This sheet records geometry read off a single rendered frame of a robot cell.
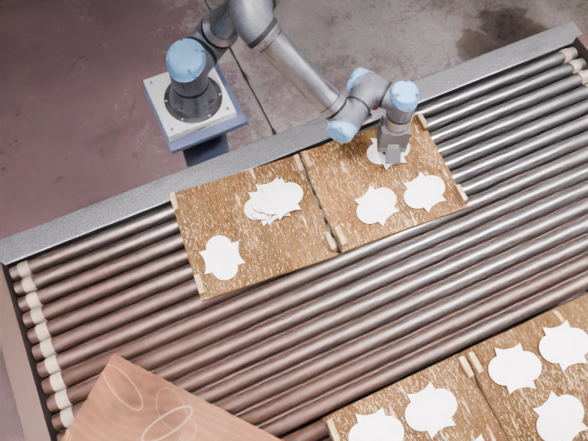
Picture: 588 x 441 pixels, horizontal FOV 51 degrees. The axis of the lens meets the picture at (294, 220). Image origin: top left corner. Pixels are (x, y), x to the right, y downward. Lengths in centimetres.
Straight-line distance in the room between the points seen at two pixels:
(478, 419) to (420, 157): 78
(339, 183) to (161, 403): 81
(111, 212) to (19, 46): 186
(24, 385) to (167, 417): 41
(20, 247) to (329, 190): 92
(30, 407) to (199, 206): 70
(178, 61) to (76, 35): 173
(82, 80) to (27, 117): 33
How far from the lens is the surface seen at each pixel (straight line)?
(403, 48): 340
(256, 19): 153
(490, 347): 178
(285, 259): 176
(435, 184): 190
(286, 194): 180
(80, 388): 178
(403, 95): 166
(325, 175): 187
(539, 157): 207
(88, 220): 192
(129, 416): 161
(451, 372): 174
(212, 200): 185
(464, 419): 173
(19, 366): 181
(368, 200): 184
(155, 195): 191
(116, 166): 306
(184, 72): 187
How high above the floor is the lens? 259
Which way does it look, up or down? 67 degrees down
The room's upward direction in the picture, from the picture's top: 1 degrees clockwise
